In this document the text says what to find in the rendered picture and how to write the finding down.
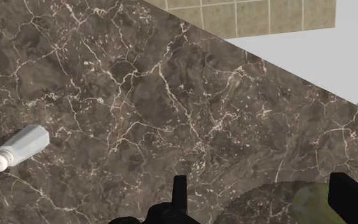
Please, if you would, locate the green round object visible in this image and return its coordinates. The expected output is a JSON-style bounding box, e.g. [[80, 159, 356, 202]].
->
[[291, 183, 347, 224]]

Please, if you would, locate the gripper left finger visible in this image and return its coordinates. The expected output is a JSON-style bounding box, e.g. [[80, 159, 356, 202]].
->
[[147, 174, 202, 224]]

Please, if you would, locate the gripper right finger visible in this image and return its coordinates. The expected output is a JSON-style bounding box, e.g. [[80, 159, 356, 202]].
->
[[327, 172, 358, 224]]

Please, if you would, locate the white salt shaker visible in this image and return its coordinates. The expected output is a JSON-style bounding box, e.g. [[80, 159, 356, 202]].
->
[[0, 124, 50, 172]]

